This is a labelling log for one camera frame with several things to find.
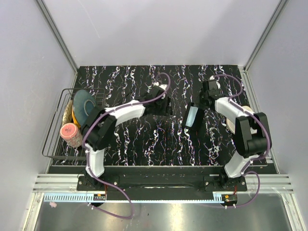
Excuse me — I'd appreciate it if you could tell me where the light blue cloth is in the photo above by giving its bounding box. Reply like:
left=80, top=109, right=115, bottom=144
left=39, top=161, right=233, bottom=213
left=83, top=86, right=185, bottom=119
left=186, top=106, right=198, bottom=128

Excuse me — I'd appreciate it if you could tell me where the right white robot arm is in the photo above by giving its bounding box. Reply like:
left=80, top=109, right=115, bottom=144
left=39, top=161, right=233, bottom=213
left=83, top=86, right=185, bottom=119
left=199, top=80, right=271, bottom=191

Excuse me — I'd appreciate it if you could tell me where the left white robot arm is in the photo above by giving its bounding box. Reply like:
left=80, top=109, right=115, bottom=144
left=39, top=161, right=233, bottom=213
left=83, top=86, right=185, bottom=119
left=81, top=82, right=172, bottom=191

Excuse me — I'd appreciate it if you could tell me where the blue ceramic plate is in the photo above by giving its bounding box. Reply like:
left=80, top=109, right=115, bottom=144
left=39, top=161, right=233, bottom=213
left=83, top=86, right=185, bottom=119
left=73, top=90, right=97, bottom=126

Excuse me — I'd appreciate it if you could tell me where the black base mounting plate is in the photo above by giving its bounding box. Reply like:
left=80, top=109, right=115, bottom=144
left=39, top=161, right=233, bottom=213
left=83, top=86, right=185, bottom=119
left=76, top=166, right=248, bottom=195

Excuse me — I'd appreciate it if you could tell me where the yellow plate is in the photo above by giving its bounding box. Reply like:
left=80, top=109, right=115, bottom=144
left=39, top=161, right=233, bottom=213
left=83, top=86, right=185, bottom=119
left=72, top=108, right=81, bottom=128

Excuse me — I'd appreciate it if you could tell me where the woven beige plate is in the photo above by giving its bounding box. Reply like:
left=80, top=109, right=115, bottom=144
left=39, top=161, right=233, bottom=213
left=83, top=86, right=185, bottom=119
left=62, top=100, right=73, bottom=126

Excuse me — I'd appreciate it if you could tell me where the pink patterned cup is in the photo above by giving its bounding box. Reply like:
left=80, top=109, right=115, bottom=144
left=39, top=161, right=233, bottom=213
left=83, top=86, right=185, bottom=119
left=60, top=123, right=82, bottom=148

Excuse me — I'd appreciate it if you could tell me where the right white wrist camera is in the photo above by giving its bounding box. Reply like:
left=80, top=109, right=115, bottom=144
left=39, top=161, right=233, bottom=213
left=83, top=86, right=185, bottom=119
left=209, top=76, right=221, bottom=89

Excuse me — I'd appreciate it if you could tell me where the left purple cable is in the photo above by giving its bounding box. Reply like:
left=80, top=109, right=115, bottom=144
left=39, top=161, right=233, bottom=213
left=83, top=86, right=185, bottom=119
left=81, top=72, right=172, bottom=219

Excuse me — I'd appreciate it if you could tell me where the black wire dish rack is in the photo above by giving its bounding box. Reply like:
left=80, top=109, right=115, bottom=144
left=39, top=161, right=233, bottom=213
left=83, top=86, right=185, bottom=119
left=42, top=88, right=105, bottom=164

